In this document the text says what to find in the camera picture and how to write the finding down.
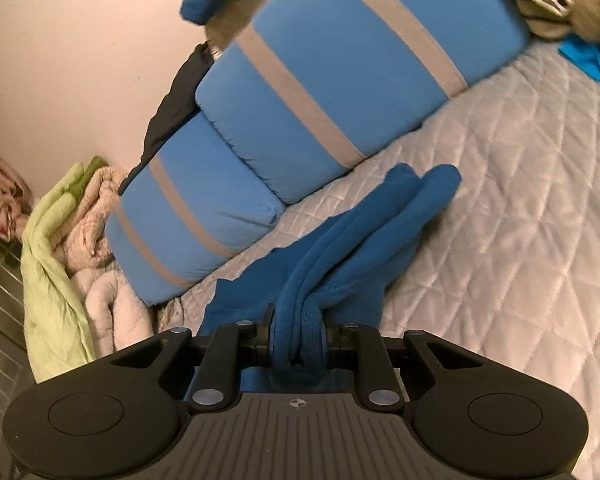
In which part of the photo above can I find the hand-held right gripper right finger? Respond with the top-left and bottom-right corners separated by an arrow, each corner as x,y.
322,322 -> 486,408

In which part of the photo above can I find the blue grey-striped pillow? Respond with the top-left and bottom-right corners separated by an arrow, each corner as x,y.
104,110 -> 287,307
195,0 -> 531,206

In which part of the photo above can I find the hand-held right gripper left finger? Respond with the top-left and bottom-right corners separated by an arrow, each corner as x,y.
107,305 -> 277,406

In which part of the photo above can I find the grey quilted bed cover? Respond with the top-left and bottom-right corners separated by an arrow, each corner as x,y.
155,35 -> 600,411

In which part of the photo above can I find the black cloth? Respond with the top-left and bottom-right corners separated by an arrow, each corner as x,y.
119,42 -> 218,193

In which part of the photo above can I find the light green blanket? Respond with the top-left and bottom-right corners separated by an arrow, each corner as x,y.
20,156 -> 112,383

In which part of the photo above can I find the pale pink comforter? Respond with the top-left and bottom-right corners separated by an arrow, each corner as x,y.
62,165 -> 155,357

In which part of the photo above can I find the dark blue sweater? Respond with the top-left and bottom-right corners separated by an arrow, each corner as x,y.
197,162 -> 463,393

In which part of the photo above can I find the pink crumpled cloth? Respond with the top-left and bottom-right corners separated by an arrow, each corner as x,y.
0,140 -> 35,242

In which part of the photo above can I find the teal cloth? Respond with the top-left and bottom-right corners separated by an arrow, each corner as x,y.
559,34 -> 600,92

